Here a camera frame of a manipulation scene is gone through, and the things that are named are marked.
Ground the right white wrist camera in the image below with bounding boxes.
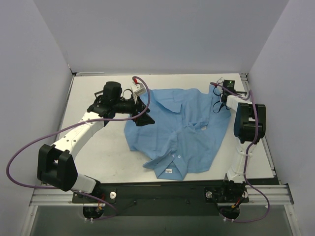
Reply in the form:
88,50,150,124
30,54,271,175
216,77,224,85

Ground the purple cable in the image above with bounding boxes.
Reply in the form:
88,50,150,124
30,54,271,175
210,82,270,223
6,76,151,221

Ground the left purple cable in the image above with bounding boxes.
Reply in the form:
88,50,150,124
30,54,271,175
6,76,151,221

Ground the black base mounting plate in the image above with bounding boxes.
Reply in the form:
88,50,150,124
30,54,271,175
72,180,249,217

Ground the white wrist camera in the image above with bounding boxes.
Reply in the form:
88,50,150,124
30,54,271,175
130,78,146,103
216,77,224,85

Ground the left black rectangular frame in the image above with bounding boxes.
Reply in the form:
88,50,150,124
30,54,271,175
94,90,103,98

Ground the blue button-up shirt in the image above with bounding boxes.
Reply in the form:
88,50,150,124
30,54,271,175
124,86,231,180

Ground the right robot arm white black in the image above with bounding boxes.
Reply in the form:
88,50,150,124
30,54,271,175
220,80,266,201

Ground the aluminium front rail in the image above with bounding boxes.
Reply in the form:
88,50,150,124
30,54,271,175
30,184,294,207

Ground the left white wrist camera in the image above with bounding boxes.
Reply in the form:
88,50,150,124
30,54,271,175
130,78,146,103

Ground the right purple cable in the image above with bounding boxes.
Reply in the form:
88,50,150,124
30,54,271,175
210,82,270,223

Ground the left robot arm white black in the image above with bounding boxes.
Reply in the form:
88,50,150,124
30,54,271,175
37,76,155,203

